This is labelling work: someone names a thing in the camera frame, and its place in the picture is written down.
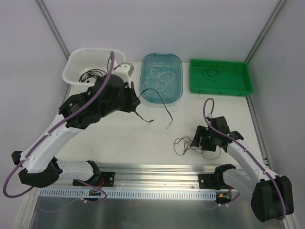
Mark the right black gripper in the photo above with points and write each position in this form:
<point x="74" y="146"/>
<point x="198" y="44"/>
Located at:
<point x="198" y="137"/>

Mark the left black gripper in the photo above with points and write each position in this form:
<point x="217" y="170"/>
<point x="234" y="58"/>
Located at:
<point x="131" y="99"/>

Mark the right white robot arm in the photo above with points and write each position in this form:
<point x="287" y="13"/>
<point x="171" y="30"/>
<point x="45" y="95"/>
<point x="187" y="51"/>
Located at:
<point x="270" y="194"/>

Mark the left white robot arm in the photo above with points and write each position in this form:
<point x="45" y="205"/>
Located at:
<point x="40" y="167"/>

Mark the white translucent plastic tub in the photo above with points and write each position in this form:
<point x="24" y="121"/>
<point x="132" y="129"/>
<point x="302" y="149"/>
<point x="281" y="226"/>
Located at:
<point x="86" y="65"/>

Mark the blue translucent plastic container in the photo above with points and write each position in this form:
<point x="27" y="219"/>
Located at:
<point x="161" y="79"/>

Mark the green plastic tray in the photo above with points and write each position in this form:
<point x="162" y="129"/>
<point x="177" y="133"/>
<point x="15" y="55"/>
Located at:
<point x="220" y="78"/>

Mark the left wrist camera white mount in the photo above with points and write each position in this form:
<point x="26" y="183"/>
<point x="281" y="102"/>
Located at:
<point x="124" y="71"/>

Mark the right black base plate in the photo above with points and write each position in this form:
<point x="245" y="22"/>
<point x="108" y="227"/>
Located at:
<point x="211" y="181"/>

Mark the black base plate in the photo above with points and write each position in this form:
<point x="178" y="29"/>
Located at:
<point x="107" y="179"/>
<point x="211" y="181"/>

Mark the white slotted cable duct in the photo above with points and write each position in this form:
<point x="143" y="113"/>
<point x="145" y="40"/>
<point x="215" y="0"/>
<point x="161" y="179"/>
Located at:
<point x="129" y="194"/>

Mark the aluminium mounting rail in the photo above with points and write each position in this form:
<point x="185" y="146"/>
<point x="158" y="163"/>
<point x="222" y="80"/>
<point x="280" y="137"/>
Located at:
<point x="156" y="177"/>

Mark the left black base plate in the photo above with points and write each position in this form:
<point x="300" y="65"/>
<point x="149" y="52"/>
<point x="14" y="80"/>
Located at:
<point x="107" y="179"/>

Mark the aluminium corner post left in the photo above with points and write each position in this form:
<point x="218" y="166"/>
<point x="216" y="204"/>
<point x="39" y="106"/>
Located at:
<point x="49" y="20"/>

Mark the aluminium corner post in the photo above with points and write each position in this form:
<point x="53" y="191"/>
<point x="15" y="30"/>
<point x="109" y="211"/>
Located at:
<point x="49" y="20"/>
<point x="267" y="26"/>

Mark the aluminium corner post right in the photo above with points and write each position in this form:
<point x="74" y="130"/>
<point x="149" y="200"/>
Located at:
<point x="267" y="26"/>

